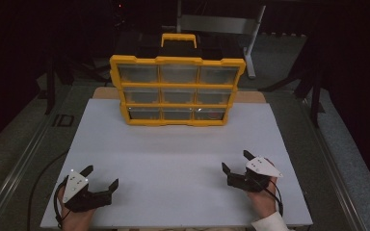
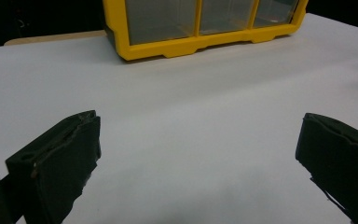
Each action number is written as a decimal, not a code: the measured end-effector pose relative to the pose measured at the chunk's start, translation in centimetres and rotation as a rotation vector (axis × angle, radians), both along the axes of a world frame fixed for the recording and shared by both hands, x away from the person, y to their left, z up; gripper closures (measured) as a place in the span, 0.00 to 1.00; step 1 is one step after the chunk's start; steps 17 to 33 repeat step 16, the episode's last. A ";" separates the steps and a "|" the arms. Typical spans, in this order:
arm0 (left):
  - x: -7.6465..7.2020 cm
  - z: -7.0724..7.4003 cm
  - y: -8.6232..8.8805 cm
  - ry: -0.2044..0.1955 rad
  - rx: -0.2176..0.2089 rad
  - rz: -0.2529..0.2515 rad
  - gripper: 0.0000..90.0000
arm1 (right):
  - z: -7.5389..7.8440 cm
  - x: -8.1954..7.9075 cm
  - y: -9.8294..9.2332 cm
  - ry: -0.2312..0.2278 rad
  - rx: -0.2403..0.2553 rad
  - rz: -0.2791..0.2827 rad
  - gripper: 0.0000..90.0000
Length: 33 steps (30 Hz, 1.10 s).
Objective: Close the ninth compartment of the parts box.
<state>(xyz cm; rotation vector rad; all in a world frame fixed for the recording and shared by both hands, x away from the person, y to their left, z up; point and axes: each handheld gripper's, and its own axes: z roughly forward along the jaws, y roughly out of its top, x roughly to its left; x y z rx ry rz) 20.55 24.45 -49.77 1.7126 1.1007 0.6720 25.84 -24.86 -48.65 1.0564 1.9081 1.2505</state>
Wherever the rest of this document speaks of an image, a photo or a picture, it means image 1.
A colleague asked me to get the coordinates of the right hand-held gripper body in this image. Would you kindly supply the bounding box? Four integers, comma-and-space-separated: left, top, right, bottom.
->
226, 155, 284, 193

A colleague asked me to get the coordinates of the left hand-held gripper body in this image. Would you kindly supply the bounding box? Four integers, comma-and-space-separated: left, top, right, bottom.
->
61, 168, 114, 214

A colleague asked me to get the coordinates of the clear plastic drawer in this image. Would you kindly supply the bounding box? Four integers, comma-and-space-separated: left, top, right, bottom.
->
194, 108, 226, 122

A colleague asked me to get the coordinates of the yellow drawer organizer cabinet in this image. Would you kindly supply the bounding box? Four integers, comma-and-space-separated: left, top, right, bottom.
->
109, 33, 248, 127

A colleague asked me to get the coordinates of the person's right hand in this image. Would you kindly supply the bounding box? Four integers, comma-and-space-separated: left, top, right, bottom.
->
248, 158, 279, 221

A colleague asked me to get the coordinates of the person's left hand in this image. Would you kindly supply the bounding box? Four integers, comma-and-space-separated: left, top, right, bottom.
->
57, 186, 96, 231

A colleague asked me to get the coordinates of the black stand leg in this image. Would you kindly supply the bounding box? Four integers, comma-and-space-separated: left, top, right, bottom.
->
42, 57, 58, 116

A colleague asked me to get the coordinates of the black tripod stand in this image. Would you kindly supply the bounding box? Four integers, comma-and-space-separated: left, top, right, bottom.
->
257, 62, 326, 129

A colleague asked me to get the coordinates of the set of transparent organizer bins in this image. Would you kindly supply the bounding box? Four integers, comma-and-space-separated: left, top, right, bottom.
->
118, 64, 241, 121

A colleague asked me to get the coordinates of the grey metal stand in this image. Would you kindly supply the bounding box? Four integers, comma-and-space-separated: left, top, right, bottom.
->
175, 0, 267, 80

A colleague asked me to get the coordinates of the left hand-held gripper cable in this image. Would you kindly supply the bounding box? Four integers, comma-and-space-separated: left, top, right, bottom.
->
52, 177, 69, 229

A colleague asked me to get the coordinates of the hand-held gripper cable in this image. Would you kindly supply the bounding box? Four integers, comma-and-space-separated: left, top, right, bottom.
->
52, 177, 69, 229
262, 178, 284, 218

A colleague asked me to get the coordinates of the right hand-held gripper cable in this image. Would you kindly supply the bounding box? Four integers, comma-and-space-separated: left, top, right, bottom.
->
262, 178, 284, 218

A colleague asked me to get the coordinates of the black floor cable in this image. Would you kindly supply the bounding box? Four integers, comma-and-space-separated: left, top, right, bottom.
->
26, 149, 70, 231

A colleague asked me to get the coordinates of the black rectangular floor bracket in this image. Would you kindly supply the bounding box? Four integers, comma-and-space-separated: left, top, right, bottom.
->
51, 114, 76, 128

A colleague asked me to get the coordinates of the aluminium floor rail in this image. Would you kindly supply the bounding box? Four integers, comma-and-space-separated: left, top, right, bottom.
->
0, 82, 75, 231
298, 94, 368, 231

